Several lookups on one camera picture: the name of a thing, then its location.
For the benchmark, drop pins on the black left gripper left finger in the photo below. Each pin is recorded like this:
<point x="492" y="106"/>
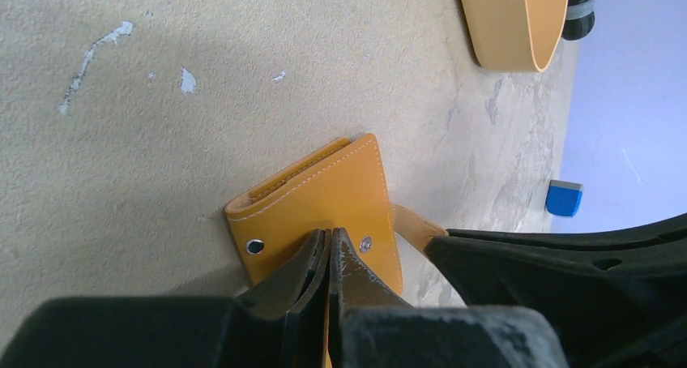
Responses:
<point x="282" y="321"/>

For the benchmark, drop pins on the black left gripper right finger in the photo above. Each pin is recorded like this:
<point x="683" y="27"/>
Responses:
<point x="363" y="315"/>

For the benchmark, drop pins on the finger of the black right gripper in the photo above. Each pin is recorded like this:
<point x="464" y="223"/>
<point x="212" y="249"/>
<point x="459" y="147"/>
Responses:
<point x="614" y="299"/>

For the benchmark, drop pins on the orange leather card holder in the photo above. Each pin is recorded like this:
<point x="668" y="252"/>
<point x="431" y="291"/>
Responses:
<point x="341" y="185"/>

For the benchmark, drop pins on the small blue eraser block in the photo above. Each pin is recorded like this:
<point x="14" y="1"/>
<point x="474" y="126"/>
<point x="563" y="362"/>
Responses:
<point x="563" y="198"/>

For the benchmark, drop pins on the small black knob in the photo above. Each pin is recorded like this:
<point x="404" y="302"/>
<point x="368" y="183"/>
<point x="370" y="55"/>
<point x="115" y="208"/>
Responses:
<point x="579" y="19"/>

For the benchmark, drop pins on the orange oval tray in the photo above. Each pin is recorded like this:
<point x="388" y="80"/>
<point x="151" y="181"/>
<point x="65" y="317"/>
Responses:
<point x="514" y="35"/>

